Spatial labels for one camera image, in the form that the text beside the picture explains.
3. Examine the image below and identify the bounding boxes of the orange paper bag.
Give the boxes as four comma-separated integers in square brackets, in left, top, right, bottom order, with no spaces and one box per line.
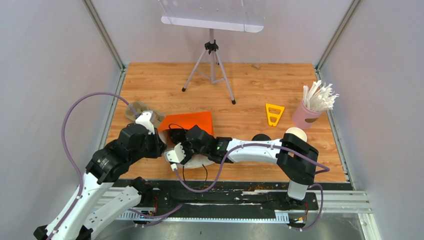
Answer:
[158,111,214,170]

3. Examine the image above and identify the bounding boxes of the black sleeved coffee cup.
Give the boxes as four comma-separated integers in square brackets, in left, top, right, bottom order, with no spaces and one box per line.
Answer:
[168,128,187,145]

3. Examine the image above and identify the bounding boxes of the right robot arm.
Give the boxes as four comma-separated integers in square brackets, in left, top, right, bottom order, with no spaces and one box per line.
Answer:
[173,125,319,209]

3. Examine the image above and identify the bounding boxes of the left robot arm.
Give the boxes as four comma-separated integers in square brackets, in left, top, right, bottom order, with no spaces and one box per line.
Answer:
[33,123,166,240]

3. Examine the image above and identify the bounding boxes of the tripod stand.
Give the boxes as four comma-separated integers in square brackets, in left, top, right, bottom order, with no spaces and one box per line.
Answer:
[181,28,236,105]

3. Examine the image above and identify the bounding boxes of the white paper cup stack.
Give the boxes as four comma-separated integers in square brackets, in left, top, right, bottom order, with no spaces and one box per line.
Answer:
[285,127,308,142]

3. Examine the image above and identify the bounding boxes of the pink straw holder cup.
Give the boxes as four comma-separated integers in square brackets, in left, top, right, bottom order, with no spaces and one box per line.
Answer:
[291,101,323,130]

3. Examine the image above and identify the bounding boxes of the white wrapped straws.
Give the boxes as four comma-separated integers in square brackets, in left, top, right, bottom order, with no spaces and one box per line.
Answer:
[301,80,340,112]

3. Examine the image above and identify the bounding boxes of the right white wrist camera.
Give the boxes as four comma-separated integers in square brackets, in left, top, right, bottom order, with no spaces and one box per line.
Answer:
[164,143,186,171]

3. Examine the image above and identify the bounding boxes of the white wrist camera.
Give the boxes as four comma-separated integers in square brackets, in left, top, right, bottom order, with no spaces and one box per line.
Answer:
[135,110,156,135]
[164,143,186,171]

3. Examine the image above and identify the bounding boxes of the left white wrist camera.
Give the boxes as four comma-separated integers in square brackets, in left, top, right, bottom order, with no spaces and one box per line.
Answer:
[135,110,156,135]

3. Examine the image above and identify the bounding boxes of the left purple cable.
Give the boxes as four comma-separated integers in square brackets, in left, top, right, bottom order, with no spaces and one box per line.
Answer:
[46,92,140,240]

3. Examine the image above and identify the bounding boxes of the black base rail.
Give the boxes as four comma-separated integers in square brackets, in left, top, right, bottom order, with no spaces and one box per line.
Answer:
[109,178,342,221]

